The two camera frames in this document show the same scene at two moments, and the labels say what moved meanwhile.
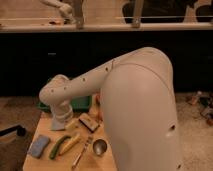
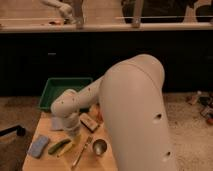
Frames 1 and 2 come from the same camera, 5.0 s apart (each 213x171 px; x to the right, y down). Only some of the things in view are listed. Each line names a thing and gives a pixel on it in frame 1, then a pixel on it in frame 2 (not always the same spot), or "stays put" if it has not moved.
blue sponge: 38,145 stays put
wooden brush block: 88,122 stays put
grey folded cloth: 57,125 stays put
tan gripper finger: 72,124 -> 75,137
